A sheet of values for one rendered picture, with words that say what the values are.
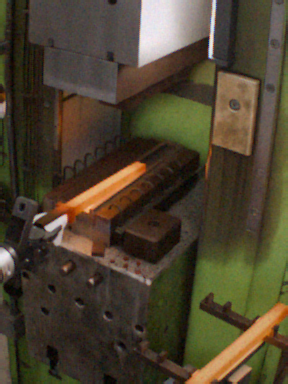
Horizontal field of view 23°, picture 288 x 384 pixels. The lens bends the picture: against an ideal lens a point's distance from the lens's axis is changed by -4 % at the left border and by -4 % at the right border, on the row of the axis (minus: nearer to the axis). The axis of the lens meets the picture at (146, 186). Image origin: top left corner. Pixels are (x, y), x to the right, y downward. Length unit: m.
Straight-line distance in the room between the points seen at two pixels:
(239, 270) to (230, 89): 0.45
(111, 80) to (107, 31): 0.11
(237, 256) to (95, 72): 0.54
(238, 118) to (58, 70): 0.40
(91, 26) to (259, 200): 0.53
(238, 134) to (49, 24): 0.48
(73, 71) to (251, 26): 0.40
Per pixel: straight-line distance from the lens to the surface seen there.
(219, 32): 1.48
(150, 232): 1.65
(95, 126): 2.00
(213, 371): 1.31
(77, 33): 1.55
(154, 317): 1.71
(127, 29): 1.47
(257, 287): 1.74
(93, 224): 1.71
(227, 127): 1.56
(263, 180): 1.59
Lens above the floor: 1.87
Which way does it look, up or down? 29 degrees down
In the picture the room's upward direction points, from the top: 4 degrees clockwise
